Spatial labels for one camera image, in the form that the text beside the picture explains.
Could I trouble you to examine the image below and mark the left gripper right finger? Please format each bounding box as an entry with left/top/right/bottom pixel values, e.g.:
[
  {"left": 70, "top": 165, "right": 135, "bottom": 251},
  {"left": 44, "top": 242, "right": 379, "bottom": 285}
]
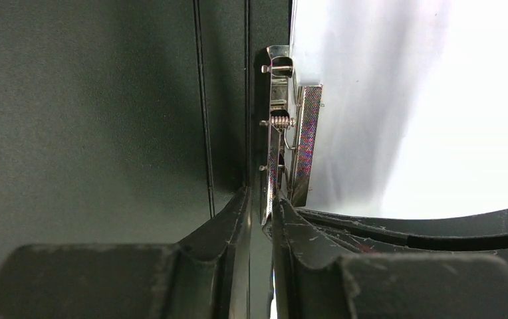
[{"left": 271, "top": 198, "right": 508, "bottom": 318}]

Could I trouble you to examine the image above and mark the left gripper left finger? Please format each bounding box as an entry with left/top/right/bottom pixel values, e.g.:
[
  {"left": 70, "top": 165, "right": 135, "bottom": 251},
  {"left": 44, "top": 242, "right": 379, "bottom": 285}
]
[{"left": 0, "top": 187, "right": 251, "bottom": 318}]

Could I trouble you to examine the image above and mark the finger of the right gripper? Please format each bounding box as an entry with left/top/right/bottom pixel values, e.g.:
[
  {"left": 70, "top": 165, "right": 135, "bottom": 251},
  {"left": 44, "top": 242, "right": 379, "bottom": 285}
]
[{"left": 297, "top": 209, "right": 508, "bottom": 262}]

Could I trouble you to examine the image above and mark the white paper sheet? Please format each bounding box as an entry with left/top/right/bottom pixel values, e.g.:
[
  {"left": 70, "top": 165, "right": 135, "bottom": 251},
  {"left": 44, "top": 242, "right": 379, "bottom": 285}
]
[{"left": 290, "top": 1, "right": 508, "bottom": 219}]

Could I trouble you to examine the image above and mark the metal folder clip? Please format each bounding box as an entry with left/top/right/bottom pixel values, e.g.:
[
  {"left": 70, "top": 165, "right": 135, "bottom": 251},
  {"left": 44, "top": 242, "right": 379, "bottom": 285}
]
[{"left": 259, "top": 45, "right": 323, "bottom": 225}]

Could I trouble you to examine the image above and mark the teal folder black inside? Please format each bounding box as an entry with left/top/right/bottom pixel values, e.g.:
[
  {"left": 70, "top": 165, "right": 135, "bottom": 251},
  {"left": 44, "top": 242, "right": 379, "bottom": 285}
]
[{"left": 0, "top": 0, "right": 293, "bottom": 319}]

